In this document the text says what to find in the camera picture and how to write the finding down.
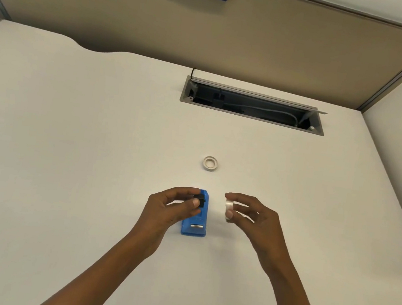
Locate person's left hand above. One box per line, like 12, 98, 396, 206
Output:
128, 180, 205, 267

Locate person's right hand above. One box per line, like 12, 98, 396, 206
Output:
214, 191, 296, 281

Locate clear tape roll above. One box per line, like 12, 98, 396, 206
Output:
222, 198, 236, 223

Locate black tape spool core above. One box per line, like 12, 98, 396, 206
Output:
191, 192, 208, 209

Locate person's left forearm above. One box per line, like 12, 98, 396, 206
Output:
34, 221, 150, 305

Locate blue tape dispenser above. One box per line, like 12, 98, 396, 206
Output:
180, 188, 213, 238

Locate white tape roll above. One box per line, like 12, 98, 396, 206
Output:
201, 155, 220, 172

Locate beige partition panel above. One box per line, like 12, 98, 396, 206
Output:
0, 0, 402, 119

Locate white cable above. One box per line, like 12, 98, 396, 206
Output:
229, 103, 301, 127

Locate grey cable tray opening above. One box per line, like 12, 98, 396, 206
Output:
177, 74, 330, 137

